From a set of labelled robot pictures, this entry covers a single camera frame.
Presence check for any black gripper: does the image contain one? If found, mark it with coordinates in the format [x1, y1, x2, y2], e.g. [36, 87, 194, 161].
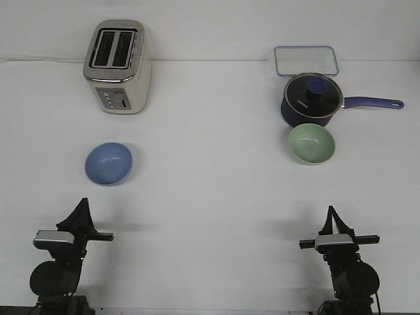
[299, 205, 380, 257]
[55, 198, 114, 263]

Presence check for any blue bowl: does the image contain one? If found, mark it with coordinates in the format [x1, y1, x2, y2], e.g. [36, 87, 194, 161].
[85, 142, 133, 186]

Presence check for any green bowl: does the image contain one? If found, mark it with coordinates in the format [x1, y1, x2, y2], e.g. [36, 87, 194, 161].
[287, 123, 336, 165]

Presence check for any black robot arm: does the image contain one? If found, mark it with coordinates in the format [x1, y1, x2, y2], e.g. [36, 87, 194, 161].
[30, 198, 114, 314]
[299, 205, 380, 314]

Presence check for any dark blue saucepan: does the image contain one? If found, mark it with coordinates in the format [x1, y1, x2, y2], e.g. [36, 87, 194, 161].
[280, 96, 404, 127]

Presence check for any glass pot lid blue knob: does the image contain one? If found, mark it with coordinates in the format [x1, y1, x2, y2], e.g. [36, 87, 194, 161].
[284, 73, 344, 113]

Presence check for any silver two-slot toaster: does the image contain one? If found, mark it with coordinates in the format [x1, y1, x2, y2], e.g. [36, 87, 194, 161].
[83, 20, 152, 115]

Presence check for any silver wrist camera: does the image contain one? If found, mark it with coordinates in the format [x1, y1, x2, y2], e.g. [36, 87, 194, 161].
[314, 234, 354, 251]
[33, 230, 75, 249]

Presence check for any white toaster power cord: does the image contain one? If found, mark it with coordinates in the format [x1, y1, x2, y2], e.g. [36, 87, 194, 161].
[0, 56, 87, 64]

